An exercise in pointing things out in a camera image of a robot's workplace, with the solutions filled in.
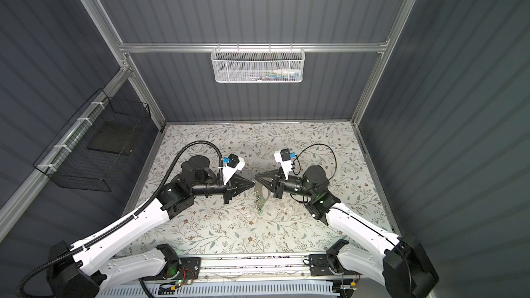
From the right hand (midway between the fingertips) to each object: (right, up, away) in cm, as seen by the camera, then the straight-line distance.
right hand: (258, 182), depth 66 cm
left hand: (-1, -1, +1) cm, 2 cm away
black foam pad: (-53, +15, +10) cm, 56 cm away
